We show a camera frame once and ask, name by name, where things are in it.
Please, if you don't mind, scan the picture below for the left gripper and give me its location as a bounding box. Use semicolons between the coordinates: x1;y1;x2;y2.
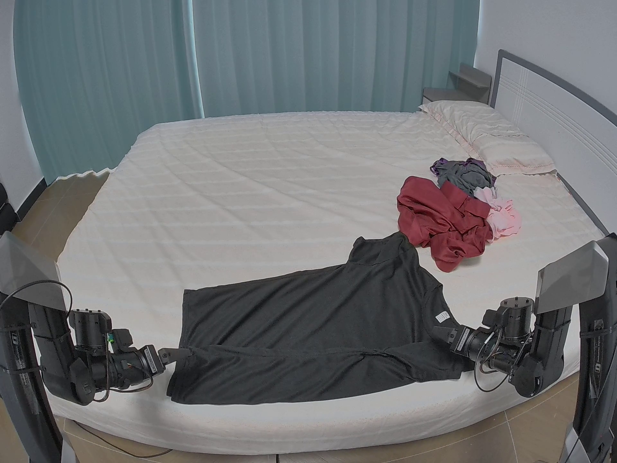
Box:
137;347;168;376

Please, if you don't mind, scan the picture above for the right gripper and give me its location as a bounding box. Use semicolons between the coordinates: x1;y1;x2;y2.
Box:
449;327;486;359

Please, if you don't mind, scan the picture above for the black T-shirt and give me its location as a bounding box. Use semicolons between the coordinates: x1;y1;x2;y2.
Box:
167;233;471;405

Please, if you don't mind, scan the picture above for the bed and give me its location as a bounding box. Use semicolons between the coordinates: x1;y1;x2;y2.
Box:
48;49;617;458

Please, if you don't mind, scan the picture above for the pink garment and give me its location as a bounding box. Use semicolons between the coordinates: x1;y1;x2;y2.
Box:
475;186;523;243

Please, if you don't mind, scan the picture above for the dark red shirt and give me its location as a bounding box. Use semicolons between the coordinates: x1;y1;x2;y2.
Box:
397;176;494;274

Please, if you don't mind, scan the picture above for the grey purple garment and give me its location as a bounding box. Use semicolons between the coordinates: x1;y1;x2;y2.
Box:
430;158;497;196

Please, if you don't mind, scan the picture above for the cream pillow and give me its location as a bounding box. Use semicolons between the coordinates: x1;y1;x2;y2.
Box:
418;99;558;177

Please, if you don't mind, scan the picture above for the grey bedside table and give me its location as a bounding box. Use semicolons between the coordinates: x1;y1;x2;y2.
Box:
422;63;493;108

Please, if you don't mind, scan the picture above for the blue-green curtain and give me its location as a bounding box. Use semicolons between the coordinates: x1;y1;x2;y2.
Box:
190;0;483;119
13;0;206;188

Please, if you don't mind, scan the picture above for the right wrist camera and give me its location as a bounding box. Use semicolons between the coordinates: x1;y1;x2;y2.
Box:
482;309;505;334

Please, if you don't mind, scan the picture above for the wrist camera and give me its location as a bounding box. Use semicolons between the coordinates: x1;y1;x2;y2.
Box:
112;328;137;356
482;309;505;334

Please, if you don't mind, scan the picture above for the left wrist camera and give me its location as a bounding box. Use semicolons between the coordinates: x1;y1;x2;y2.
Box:
112;328;137;356

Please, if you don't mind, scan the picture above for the black cable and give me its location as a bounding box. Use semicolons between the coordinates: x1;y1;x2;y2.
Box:
473;350;513;395
77;427;172;458
0;280;74;322

